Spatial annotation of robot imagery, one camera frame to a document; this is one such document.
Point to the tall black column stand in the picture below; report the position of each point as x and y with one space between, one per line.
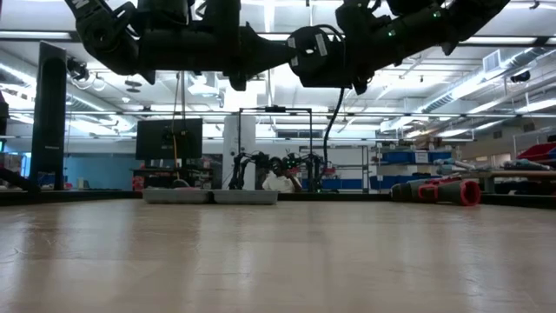
48 130

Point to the blue storage bin shelf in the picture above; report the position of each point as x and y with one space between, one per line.
408 157

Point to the black ceiling camera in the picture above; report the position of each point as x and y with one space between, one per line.
520 77

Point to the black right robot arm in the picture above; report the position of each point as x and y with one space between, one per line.
447 21

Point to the black background robot arm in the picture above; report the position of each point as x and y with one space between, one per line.
310 169
238 171

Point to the person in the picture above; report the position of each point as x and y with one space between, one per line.
280 182

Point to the black monitor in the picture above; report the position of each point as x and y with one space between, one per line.
169 139

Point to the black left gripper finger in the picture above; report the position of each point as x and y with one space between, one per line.
276 53

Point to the grey plastic tool case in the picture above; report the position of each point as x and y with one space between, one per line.
208 196

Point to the black background rig frame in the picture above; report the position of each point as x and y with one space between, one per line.
276 109

